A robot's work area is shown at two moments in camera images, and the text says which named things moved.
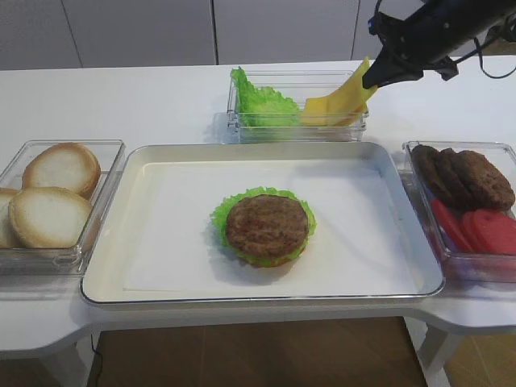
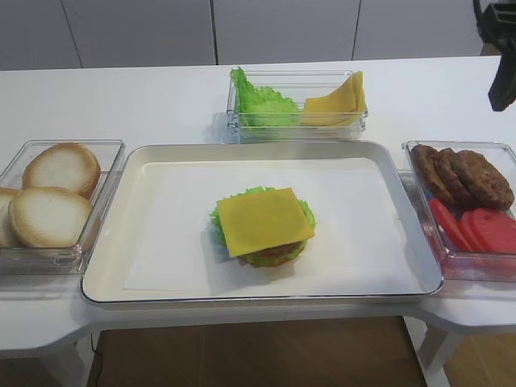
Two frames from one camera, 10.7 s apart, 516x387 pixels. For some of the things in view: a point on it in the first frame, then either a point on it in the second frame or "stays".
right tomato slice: (496, 230) stays
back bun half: (64, 165) stays
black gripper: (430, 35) -> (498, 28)
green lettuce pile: (263, 107) stays
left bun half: (6, 194) stays
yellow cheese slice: (341, 105) -> (264, 220)
